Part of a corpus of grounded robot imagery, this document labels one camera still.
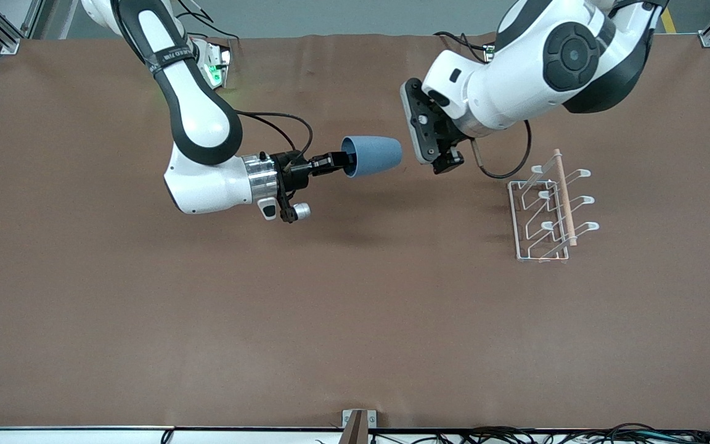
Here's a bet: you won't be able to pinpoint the black right base cable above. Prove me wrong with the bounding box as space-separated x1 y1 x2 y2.
173 0 240 43

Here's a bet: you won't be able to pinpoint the white wire cup holder rack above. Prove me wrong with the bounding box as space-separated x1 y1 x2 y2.
508 148 600 264

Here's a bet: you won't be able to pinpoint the tangled black cables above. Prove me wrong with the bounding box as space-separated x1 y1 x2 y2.
367 422 710 444

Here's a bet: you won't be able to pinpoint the brown wooden post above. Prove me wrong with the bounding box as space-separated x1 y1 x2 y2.
338 410 369 444

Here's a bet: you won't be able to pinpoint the blue plastic cup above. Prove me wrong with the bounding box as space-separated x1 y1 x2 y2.
341 136 403 178

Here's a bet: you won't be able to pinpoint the black base cable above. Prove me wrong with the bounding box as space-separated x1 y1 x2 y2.
173 0 240 43
434 31 492 64

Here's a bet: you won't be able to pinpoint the small metal bracket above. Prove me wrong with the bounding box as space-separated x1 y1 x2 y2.
342 409 377 429

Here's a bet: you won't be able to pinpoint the black left base cable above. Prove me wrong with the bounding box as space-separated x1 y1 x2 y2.
434 31 492 64

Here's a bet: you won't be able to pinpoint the brown table mat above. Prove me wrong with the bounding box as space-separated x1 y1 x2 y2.
0 34 710 430

